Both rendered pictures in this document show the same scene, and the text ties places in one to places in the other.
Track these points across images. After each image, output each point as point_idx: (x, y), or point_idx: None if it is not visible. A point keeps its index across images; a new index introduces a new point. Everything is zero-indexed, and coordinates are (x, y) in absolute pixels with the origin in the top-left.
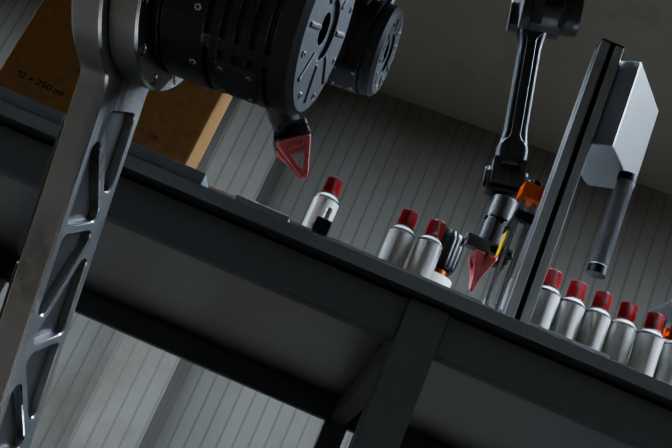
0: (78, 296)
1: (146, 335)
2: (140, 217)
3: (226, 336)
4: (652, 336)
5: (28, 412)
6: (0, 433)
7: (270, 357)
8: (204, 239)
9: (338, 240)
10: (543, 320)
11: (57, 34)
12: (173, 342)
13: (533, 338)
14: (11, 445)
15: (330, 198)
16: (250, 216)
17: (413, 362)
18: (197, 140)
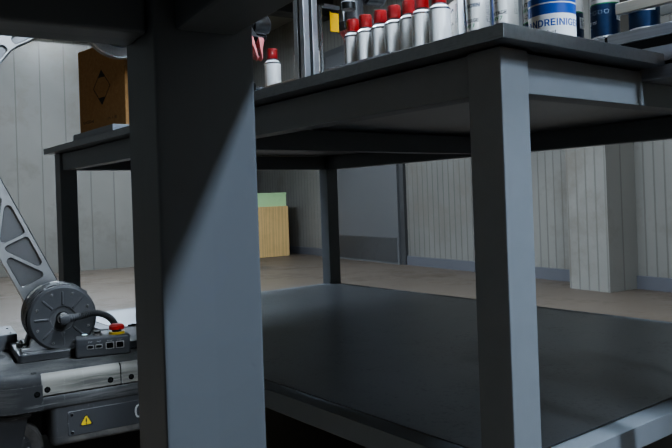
0: (20, 217)
1: (388, 160)
2: (117, 155)
3: None
4: (413, 16)
5: (40, 263)
6: (25, 275)
7: None
8: (129, 150)
9: (270, 85)
10: (360, 55)
11: (85, 98)
12: (399, 156)
13: None
14: (41, 276)
15: (266, 63)
16: (121, 132)
17: None
18: (125, 105)
